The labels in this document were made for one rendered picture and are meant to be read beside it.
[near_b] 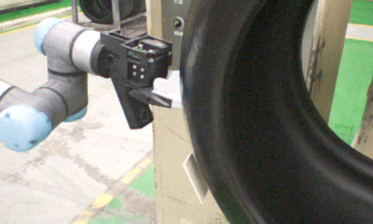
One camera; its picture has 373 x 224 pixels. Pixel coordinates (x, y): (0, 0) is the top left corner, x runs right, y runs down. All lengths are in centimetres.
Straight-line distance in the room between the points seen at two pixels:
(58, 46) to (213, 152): 37
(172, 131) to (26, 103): 76
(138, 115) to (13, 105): 20
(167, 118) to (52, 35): 69
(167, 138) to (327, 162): 75
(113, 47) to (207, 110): 26
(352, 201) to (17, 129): 57
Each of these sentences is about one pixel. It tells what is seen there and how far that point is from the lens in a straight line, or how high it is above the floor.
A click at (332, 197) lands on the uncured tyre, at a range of 71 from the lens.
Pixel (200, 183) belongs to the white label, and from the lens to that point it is 51.
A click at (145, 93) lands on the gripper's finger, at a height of 112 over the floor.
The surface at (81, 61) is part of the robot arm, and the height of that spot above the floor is 115.
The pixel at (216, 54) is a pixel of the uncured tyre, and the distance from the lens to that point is 39.
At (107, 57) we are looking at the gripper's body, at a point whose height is 115.
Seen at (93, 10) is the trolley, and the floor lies 46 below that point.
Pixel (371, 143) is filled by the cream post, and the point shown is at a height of 98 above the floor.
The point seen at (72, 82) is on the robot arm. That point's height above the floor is 109.
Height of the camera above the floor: 135
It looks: 27 degrees down
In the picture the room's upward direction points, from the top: straight up
